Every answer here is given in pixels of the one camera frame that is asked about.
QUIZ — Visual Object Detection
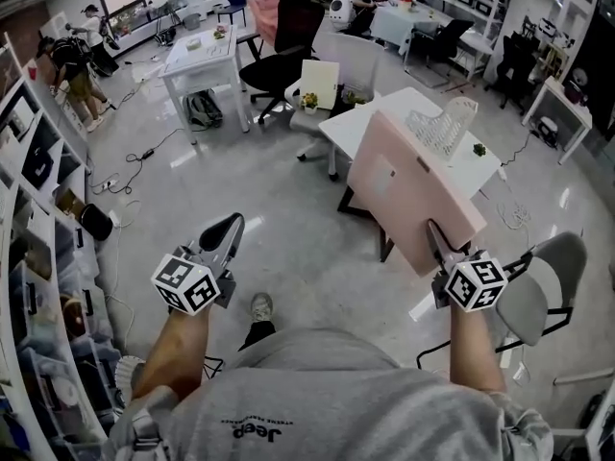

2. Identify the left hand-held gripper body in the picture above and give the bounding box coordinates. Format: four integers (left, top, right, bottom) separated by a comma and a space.
151, 244, 238, 316

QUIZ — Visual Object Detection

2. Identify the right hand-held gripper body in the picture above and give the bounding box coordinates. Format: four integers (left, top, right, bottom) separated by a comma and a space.
430, 250, 509, 316

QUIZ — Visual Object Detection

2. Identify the pink folder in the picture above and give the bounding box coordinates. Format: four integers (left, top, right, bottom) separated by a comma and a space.
346, 109, 488, 279

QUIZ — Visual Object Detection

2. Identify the white mesh file holder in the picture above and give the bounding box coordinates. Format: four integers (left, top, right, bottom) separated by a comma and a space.
404, 95, 480, 163

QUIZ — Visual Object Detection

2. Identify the person's left forearm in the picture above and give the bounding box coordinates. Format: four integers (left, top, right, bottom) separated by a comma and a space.
131, 303, 211, 402

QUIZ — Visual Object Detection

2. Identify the person's right forearm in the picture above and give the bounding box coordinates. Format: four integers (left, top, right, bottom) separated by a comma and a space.
448, 299, 508, 394

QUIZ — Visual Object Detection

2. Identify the person's grey shoe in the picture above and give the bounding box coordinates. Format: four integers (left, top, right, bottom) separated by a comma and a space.
249, 291, 276, 324

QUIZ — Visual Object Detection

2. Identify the person's black trouser leg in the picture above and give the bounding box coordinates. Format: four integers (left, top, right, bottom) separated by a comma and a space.
237, 319, 278, 352

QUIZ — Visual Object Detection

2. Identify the black cylinder bin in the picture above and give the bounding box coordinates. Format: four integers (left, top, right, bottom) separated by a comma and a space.
78, 202, 114, 242

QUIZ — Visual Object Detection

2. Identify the grey backpack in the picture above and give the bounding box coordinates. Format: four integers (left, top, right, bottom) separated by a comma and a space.
183, 88, 225, 130

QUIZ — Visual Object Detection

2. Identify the white desk with black legs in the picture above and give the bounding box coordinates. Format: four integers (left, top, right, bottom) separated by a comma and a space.
317, 85, 503, 263

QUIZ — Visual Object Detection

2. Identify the white storage shelf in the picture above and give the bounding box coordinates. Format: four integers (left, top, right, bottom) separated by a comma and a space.
0, 30, 127, 461

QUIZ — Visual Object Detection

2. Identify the green plant in pot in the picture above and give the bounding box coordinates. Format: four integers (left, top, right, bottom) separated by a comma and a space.
340, 87, 370, 109

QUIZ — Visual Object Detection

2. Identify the white table with drawer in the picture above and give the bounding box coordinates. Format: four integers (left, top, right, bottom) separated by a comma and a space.
158, 23, 252, 146

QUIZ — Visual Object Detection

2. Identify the person's grey shirt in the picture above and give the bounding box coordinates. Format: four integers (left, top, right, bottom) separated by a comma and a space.
107, 326, 554, 461

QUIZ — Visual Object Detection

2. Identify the cream board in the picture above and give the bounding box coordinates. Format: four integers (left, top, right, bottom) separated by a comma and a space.
299, 59, 341, 111

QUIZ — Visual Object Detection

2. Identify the small white side table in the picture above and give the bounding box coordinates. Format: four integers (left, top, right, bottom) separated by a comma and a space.
521, 75, 594, 166

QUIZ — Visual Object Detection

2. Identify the black swivel chair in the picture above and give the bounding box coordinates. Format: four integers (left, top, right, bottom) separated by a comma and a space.
483, 33, 540, 110

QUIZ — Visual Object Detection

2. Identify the white grey office chair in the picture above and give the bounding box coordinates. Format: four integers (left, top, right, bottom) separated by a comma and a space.
284, 32, 386, 182

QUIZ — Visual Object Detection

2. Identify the black office chair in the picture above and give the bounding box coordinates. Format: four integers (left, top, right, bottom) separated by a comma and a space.
237, 0, 327, 126

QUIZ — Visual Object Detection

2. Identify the pink armchair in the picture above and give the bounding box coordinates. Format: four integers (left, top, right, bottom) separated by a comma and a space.
246, 0, 290, 48

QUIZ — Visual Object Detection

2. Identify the table with pale tablecloth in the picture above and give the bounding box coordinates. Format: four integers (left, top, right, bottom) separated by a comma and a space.
368, 0, 436, 58

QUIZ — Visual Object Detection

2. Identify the blue chair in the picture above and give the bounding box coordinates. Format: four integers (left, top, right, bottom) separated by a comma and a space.
214, 0, 249, 29

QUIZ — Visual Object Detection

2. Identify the white round carrier backpack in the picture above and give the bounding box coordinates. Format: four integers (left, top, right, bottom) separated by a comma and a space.
329, 0, 357, 24

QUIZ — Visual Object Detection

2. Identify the grey chair with black frame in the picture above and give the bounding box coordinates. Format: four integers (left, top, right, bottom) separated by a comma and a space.
415, 230, 589, 372

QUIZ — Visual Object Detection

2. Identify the white coiled cable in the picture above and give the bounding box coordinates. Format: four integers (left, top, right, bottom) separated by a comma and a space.
496, 198, 533, 232

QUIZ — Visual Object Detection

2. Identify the black floor cable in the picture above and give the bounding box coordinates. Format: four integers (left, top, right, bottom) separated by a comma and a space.
86, 125, 189, 196

